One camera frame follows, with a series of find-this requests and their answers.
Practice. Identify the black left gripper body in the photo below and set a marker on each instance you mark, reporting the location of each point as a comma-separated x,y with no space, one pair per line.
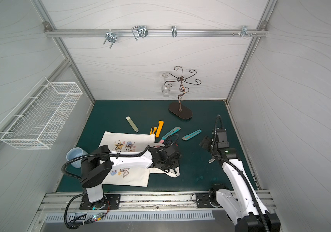
172,153

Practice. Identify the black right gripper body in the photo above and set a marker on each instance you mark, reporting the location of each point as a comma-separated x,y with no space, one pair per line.
208,142

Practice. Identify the teal utility knife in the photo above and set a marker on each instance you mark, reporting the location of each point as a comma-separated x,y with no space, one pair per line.
191,135
173,131

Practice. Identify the white printed canvas tote bag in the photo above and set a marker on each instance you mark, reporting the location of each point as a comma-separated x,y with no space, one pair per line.
131,171

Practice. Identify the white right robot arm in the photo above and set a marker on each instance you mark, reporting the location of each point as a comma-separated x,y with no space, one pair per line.
244,208

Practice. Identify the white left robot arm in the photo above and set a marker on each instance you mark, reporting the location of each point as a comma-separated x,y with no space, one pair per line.
97,165

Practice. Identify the short yellow utility knife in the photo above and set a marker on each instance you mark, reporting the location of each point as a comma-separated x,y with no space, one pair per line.
153,130

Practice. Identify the long yellow utility knife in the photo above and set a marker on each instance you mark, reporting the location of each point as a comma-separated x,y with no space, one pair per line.
159,128

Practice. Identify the olive green utility knife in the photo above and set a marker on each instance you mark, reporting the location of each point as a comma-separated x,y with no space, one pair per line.
132,124

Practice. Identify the bronze scroll hanger stand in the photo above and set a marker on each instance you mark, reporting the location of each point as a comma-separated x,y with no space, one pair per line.
177,108

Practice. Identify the clear glass bottle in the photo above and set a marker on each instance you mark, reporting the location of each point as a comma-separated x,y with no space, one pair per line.
165,88

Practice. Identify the light blue plastic cup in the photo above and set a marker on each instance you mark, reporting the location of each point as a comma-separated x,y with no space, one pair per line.
74,153

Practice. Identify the metal clamp right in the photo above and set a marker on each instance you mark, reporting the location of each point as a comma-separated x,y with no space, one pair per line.
244,33

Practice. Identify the metal clamp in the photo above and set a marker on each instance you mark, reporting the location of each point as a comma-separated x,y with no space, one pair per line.
174,31
139,32
111,38
244,33

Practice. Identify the metal clamp far left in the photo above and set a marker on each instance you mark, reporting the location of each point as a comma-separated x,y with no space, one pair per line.
111,38

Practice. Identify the aluminium top rail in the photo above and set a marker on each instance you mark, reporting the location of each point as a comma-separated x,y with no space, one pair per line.
153,33

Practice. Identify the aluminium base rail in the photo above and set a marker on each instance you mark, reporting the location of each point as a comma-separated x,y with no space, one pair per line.
140,201

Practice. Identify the white wire basket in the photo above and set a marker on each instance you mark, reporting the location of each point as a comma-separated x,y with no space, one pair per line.
37,120

